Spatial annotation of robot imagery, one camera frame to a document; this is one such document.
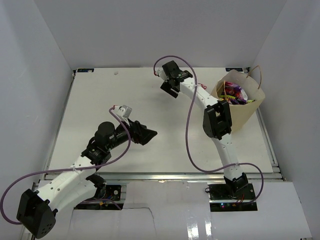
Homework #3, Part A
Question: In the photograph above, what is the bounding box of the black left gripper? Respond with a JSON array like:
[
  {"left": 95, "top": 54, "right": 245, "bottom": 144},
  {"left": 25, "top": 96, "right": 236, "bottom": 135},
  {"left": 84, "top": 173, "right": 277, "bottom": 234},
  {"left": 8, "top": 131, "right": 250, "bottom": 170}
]
[{"left": 106, "top": 116, "right": 157, "bottom": 151}]

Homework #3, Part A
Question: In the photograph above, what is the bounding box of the purple white snack packet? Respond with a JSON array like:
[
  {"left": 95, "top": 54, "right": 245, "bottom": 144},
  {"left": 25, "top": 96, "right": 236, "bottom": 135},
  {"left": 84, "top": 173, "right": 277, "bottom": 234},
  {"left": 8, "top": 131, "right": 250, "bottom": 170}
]
[{"left": 223, "top": 81, "right": 248, "bottom": 102}]

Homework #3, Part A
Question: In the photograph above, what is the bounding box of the dark blue chips bag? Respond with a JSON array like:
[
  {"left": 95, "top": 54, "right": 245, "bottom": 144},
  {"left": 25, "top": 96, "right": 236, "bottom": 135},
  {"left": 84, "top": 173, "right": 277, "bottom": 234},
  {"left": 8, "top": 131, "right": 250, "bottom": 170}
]
[{"left": 218, "top": 95, "right": 255, "bottom": 105}]

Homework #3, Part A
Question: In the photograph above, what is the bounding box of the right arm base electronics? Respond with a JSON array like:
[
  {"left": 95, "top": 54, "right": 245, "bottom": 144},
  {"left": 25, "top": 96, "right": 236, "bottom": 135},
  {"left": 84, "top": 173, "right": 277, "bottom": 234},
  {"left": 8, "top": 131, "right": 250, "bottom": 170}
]
[{"left": 204, "top": 183, "right": 258, "bottom": 213}]

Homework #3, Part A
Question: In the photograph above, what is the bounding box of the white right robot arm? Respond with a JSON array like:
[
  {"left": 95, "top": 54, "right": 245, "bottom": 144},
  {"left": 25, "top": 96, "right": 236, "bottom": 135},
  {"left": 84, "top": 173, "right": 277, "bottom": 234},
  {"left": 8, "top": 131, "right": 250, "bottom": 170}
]
[{"left": 154, "top": 60, "right": 248, "bottom": 200}]

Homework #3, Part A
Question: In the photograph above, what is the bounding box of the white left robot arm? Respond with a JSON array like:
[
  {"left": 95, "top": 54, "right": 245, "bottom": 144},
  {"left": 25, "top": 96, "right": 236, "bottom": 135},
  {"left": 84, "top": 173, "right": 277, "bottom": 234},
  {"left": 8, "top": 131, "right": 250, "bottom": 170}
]
[{"left": 16, "top": 120, "right": 157, "bottom": 239}]

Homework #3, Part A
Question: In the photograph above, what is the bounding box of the brown paper bag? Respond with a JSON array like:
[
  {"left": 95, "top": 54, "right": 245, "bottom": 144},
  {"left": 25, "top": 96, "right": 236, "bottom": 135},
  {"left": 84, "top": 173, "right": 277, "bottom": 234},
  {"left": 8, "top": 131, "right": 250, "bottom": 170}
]
[{"left": 211, "top": 69, "right": 266, "bottom": 132}]

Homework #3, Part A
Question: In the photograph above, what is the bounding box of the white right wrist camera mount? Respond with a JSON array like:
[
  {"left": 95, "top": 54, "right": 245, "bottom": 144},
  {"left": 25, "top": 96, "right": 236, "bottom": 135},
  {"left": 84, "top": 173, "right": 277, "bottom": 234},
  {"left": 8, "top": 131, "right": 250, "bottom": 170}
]
[{"left": 154, "top": 67, "right": 168, "bottom": 82}]

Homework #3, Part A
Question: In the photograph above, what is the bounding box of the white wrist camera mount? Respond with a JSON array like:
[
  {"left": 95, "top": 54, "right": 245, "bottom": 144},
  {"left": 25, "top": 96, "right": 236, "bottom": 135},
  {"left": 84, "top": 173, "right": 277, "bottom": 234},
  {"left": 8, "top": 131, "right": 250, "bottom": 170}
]
[
  {"left": 154, "top": 67, "right": 168, "bottom": 82},
  {"left": 114, "top": 105, "right": 132, "bottom": 126}
]

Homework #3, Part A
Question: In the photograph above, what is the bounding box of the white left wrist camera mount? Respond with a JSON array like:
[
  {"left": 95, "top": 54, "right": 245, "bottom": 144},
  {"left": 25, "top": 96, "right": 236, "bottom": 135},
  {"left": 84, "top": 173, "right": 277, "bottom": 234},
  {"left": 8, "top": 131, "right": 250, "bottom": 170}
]
[{"left": 114, "top": 105, "right": 132, "bottom": 126}]

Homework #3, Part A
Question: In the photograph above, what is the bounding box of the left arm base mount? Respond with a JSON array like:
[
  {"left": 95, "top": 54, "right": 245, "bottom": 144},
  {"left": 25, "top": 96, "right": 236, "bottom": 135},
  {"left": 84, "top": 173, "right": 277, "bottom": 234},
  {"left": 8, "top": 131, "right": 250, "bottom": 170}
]
[{"left": 73, "top": 185, "right": 124, "bottom": 211}]

